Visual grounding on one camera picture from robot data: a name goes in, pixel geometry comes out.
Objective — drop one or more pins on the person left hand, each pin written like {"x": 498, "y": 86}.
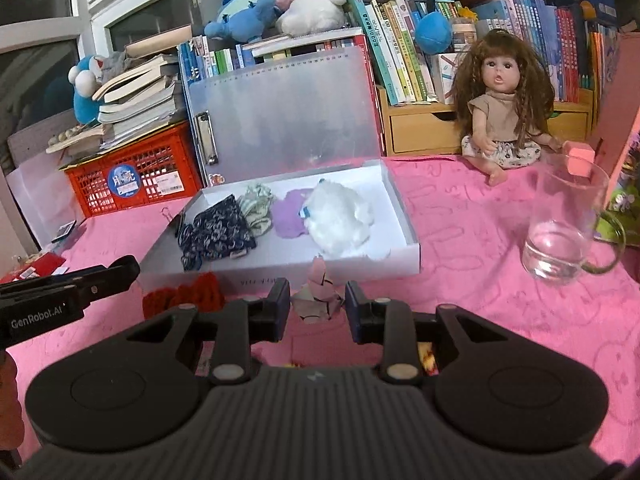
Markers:
{"x": 12, "y": 429}

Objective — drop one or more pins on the red plastic crate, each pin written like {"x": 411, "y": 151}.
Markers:
{"x": 151, "y": 170}

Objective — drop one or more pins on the row of upright books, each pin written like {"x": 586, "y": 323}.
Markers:
{"x": 384, "y": 30}

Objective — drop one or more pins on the wooden drawer shelf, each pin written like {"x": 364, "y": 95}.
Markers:
{"x": 431, "y": 129}

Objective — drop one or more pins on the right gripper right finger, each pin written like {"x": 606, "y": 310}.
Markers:
{"x": 390, "y": 324}

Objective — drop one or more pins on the red packet at table edge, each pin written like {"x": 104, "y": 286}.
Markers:
{"x": 39, "y": 267}

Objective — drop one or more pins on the navy floral scrunchie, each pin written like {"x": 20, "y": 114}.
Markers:
{"x": 218, "y": 232}

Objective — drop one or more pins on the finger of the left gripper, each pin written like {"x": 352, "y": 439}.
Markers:
{"x": 99, "y": 282}

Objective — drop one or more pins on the blue white doraemon plush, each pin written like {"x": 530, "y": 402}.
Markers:
{"x": 86, "y": 78}

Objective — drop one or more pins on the clear glass mug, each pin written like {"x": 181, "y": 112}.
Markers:
{"x": 569, "y": 204}

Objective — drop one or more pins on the white fluffy scrunchie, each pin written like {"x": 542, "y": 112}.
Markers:
{"x": 337, "y": 218}

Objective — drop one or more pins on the pink bunny towel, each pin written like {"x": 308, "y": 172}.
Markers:
{"x": 471, "y": 237}

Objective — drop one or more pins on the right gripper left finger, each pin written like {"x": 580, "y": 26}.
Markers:
{"x": 242, "y": 323}

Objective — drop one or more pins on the blue stitch plush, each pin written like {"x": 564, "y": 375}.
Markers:
{"x": 242, "y": 21}

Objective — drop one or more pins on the green checked scrunchie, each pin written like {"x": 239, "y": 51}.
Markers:
{"x": 255, "y": 204}

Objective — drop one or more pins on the stack of books on crate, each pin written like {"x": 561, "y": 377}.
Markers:
{"x": 141, "y": 91}

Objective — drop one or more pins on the pink phone stand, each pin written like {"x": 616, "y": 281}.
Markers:
{"x": 618, "y": 122}

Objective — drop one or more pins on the purple fluffy scrunchie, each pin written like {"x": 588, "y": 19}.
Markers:
{"x": 286, "y": 220}

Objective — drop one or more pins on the brown haired baby doll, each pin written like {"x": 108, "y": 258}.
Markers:
{"x": 503, "y": 98}

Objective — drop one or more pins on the red knitted scrunchie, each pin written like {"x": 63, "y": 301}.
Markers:
{"x": 205, "y": 293}

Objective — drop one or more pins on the blue plush ball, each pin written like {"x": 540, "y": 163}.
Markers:
{"x": 433, "y": 34}

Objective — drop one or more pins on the white shallow cardboard box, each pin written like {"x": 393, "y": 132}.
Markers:
{"x": 392, "y": 251}

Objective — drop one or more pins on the small dark card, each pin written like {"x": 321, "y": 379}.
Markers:
{"x": 64, "y": 231}

